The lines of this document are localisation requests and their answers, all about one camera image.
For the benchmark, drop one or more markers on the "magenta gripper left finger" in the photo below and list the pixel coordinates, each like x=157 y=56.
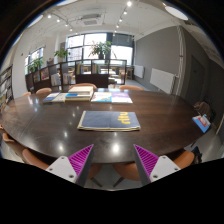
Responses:
x=74 y=168

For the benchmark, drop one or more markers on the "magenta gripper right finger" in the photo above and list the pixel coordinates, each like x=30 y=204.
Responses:
x=152 y=167

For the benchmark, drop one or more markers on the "folded dark blue towel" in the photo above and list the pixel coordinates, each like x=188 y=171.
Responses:
x=108 y=121

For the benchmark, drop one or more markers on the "orange chair near right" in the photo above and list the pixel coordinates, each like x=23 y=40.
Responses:
x=182 y=158

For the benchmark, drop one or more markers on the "orange chair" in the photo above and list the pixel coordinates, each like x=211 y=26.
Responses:
x=182 y=158
x=130 y=87
x=82 y=84
x=44 y=90
x=33 y=160

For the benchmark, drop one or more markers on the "round dark wooden table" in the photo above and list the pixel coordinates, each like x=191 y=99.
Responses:
x=158 y=122

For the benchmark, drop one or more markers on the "orange chair near left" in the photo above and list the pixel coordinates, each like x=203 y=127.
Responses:
x=33 y=160

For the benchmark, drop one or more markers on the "orange chair left edge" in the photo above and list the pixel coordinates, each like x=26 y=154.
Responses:
x=13 y=144

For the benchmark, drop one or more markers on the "blue box on chair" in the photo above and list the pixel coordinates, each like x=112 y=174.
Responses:
x=202 y=122

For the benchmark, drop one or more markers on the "blue white magazine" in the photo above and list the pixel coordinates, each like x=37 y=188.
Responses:
x=55 y=98

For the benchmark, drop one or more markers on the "stack of books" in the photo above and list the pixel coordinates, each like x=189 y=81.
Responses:
x=83 y=93

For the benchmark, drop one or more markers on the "light blue book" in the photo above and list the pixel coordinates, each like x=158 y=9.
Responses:
x=102 y=97

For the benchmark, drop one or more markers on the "purple book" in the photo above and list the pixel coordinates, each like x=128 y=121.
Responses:
x=121 y=97

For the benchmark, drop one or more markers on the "orange chair far left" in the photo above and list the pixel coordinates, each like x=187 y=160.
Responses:
x=44 y=90

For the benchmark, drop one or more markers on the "orange chair far right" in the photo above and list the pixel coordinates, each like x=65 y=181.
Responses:
x=130 y=87

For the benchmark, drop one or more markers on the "orange chair far middle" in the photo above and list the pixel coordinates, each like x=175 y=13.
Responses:
x=82 y=84

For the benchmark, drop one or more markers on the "dark wooden bookshelf divider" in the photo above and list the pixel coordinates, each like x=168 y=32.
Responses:
x=60 y=76

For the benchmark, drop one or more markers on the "potted plant left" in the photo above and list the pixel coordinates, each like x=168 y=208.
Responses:
x=62 y=54

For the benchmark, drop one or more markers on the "potted plant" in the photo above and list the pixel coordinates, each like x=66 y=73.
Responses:
x=62 y=54
x=100 y=49

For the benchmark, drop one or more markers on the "potted plant centre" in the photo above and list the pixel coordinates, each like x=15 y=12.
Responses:
x=100 y=49

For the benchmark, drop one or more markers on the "white wall radiator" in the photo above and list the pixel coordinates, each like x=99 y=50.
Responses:
x=162 y=80

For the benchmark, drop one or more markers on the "left wall bookshelf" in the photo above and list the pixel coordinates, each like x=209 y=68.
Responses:
x=6 y=92

